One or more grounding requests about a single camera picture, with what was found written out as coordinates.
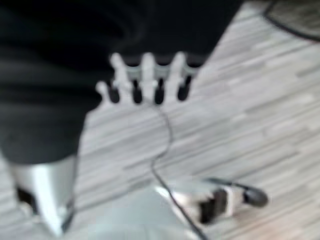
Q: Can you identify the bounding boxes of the thin black cable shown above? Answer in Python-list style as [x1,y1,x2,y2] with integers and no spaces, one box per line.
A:
[147,101,208,240]

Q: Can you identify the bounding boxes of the black curved cable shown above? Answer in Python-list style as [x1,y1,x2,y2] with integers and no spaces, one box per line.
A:
[262,0,320,43]

